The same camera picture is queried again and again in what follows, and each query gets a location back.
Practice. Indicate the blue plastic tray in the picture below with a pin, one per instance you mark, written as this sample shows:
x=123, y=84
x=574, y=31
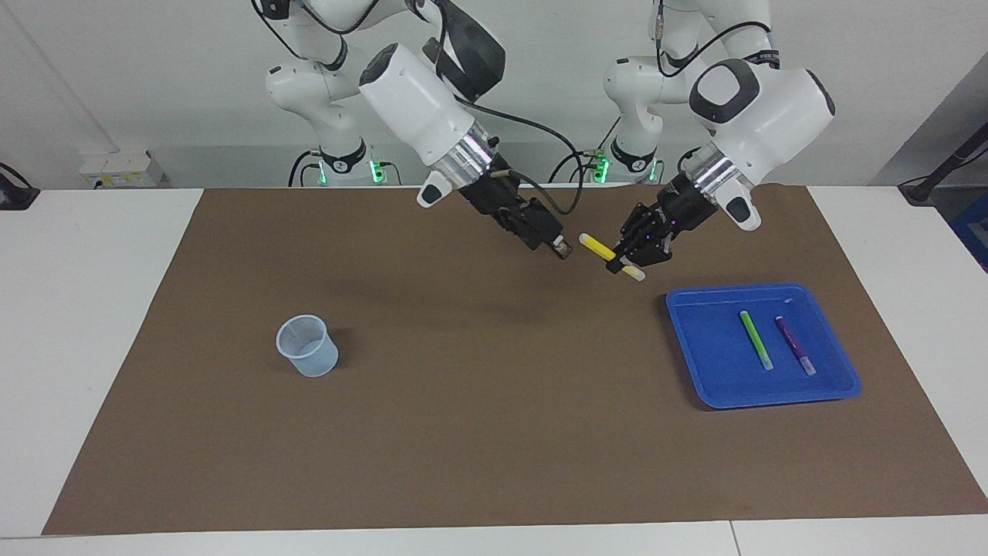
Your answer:
x=718, y=363

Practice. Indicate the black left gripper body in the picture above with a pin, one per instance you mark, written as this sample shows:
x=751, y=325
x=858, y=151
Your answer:
x=687, y=208

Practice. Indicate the brown paper table mat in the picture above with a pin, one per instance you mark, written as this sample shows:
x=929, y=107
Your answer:
x=478, y=432

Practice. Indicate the white power strip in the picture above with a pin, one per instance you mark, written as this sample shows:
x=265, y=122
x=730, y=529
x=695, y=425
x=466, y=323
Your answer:
x=120, y=168

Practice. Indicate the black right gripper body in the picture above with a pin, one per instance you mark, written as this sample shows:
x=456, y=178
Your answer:
x=498, y=197

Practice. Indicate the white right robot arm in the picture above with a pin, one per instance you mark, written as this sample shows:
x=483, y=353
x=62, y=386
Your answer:
x=417, y=100

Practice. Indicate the green pen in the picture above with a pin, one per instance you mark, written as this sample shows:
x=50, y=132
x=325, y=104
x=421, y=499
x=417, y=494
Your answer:
x=756, y=340

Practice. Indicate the black stand pole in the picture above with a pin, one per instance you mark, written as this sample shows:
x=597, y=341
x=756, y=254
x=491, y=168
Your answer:
x=945, y=166

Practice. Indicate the clear plastic cup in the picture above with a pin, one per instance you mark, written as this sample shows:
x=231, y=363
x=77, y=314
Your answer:
x=312, y=363

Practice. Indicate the black clamp base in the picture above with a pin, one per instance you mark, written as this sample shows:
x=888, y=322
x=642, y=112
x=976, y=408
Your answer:
x=15, y=194

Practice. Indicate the purple pen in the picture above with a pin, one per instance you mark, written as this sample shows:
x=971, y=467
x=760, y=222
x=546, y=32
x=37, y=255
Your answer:
x=795, y=346

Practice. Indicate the blue box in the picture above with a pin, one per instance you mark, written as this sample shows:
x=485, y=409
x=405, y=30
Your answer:
x=974, y=232

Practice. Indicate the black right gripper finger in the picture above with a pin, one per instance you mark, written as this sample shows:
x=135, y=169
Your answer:
x=525, y=228
x=548, y=222

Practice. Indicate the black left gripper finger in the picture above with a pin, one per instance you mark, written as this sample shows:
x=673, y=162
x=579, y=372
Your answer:
x=654, y=251
x=641, y=224

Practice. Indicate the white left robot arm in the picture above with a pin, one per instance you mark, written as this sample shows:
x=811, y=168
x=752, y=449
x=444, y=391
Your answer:
x=772, y=116

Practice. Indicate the yellow pen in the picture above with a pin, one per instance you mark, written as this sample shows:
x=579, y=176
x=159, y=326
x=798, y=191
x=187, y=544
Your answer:
x=596, y=245

